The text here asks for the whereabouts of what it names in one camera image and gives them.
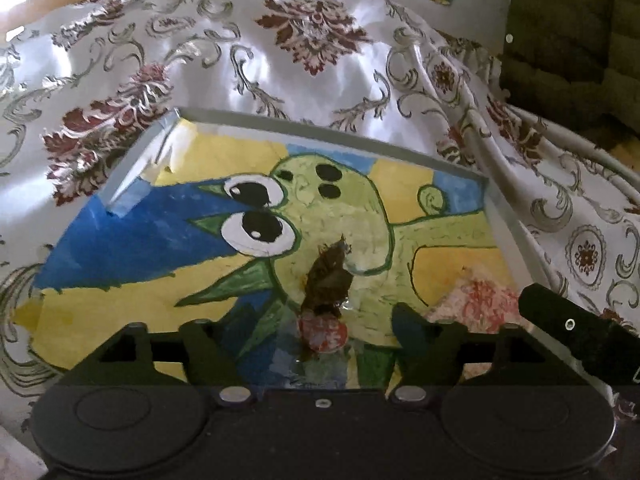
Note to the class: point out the clear packet of brown snack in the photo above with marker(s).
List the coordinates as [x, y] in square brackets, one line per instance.
[322, 280]

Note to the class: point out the wooden furniture frame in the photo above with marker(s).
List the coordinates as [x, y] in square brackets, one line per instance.
[35, 10]

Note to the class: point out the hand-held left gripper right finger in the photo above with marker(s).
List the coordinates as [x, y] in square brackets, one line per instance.
[415, 340]

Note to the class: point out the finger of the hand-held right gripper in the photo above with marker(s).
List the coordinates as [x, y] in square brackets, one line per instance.
[560, 327]

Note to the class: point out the pink patterned snack packet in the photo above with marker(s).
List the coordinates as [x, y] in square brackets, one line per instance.
[475, 302]

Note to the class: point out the green quilted jacket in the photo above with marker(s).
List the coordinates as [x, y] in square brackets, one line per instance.
[565, 35]

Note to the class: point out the cartoon painted storage box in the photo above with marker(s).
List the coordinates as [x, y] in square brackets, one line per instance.
[150, 260]

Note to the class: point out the white floral patterned cloth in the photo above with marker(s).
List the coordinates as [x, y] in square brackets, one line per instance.
[280, 60]

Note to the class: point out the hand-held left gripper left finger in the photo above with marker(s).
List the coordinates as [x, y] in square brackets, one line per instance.
[210, 352]

